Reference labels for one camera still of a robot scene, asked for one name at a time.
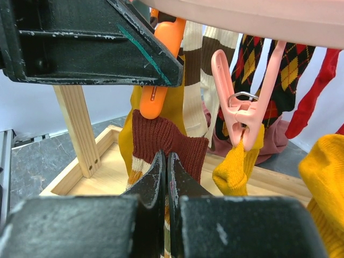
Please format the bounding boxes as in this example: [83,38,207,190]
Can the beige brown sock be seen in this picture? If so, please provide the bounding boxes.
[182,21,239,148]

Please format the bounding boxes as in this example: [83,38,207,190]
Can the wooden hanger rack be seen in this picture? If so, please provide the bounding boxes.
[40,85,311,205]

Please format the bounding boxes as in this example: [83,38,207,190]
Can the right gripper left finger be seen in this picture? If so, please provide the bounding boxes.
[1,151,166,257]

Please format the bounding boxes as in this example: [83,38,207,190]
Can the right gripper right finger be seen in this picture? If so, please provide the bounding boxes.
[167,153,327,257]

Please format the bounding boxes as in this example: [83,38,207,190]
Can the mustard yellow sock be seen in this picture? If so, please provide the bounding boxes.
[118,75,187,175]
[212,125,264,196]

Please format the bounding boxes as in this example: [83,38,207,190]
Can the maroon cuff striped sock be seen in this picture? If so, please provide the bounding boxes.
[124,110,208,257]

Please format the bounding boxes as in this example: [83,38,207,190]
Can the red white striped sock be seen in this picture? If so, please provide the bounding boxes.
[285,48,341,139]

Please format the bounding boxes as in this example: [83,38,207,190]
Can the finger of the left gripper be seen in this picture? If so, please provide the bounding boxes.
[1,1,183,87]

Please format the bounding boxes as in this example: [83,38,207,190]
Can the pink clothespin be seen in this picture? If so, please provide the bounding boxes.
[211,40,286,151]

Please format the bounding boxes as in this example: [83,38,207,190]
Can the black argyle sock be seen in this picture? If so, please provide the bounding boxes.
[211,35,315,148]

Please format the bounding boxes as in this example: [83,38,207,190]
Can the orange clothespin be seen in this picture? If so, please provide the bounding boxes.
[140,18,186,119]

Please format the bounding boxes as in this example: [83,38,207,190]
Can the pink round clip hanger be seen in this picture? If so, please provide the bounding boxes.
[144,0,343,49]

